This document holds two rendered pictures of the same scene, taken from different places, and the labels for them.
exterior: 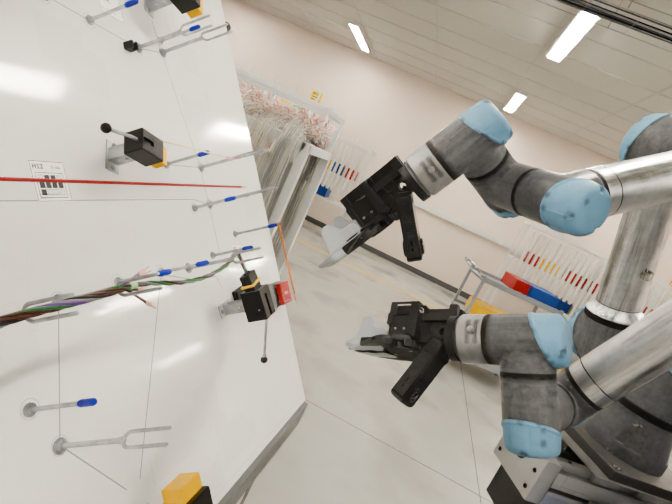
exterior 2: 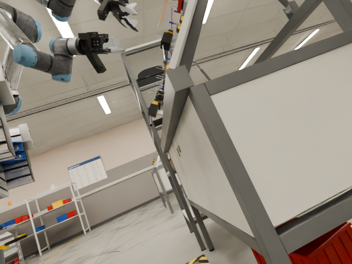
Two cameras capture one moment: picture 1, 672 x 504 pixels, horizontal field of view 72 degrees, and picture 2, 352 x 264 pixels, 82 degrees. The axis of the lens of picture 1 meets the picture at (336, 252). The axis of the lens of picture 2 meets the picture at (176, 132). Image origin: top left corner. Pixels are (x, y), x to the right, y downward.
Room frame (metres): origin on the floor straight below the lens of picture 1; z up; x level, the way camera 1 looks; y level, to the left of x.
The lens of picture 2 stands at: (1.50, -0.31, 0.62)
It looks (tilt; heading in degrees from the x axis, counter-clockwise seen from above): 11 degrees up; 158
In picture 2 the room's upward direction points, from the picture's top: 24 degrees counter-clockwise
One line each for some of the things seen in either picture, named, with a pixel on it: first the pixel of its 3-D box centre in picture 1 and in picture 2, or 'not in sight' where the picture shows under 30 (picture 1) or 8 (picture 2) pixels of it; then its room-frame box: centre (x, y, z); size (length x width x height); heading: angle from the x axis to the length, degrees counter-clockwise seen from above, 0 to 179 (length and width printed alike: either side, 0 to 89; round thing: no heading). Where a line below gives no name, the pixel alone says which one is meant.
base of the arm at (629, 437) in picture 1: (634, 427); not in sight; (0.89, -0.68, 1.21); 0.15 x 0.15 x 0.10
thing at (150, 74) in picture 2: not in sight; (151, 81); (-0.28, 0.37, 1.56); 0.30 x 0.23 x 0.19; 80
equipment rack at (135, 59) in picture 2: not in sight; (179, 138); (-0.37, 0.45, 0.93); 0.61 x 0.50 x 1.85; 168
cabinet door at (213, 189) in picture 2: not in sight; (199, 167); (0.78, 0.01, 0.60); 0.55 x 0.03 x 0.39; 168
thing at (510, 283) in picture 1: (488, 322); not in sight; (4.67, -1.72, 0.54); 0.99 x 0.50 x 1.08; 93
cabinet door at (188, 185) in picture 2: not in sight; (183, 173); (0.24, 0.13, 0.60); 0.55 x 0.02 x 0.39; 168
